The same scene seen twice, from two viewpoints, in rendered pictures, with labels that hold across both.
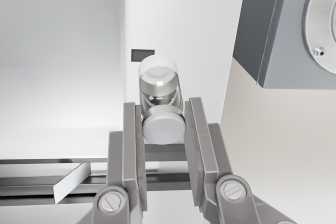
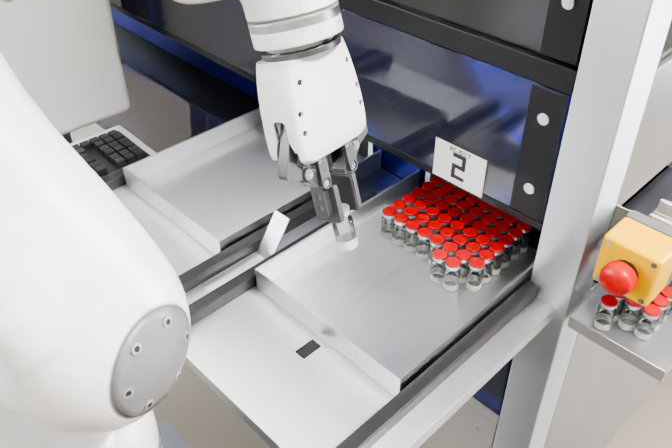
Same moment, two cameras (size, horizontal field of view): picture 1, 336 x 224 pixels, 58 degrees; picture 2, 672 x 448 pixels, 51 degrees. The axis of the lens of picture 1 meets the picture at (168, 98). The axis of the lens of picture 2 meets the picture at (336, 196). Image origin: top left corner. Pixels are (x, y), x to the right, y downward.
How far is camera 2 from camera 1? 0.61 m
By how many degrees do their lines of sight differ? 46
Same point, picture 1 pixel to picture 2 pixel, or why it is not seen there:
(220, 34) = (265, 408)
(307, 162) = not seen: outside the picture
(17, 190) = (301, 210)
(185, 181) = not seen: hidden behind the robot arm
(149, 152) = (231, 289)
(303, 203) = not seen: outside the picture
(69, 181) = (276, 232)
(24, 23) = (400, 307)
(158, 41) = (307, 365)
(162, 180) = (194, 279)
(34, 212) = (269, 205)
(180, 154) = (202, 304)
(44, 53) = (371, 300)
